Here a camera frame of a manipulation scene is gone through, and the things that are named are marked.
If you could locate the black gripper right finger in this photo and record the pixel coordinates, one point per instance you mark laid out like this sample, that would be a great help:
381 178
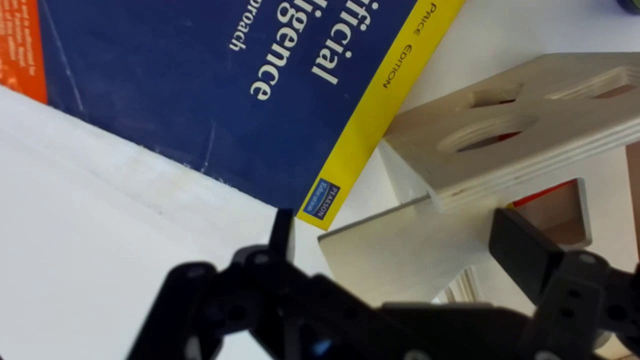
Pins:
580 301

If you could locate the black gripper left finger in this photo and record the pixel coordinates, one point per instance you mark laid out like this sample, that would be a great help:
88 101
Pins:
220 307

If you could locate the wooden lid with shape holes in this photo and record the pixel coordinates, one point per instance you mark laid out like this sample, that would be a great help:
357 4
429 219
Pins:
532 126

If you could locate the wooden shape sorter box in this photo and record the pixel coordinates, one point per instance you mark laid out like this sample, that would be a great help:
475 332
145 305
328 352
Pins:
407 253

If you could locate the blue yellow textbook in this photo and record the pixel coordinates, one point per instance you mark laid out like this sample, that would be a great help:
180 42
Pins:
201 86

